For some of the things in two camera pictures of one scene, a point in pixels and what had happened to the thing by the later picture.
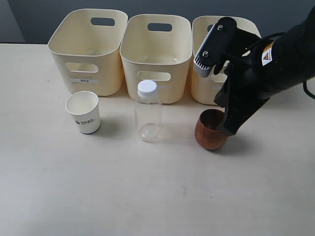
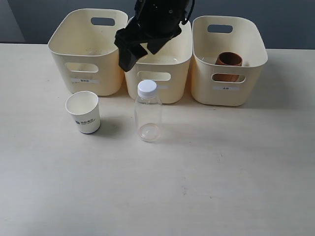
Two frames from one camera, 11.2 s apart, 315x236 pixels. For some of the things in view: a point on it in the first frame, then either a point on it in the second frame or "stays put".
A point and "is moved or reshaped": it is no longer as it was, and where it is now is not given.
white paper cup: (85, 105) stays put
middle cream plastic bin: (164, 57) stays put
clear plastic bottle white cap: (148, 112) stays put
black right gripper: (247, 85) → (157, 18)
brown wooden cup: (207, 134) is moved or reshaped
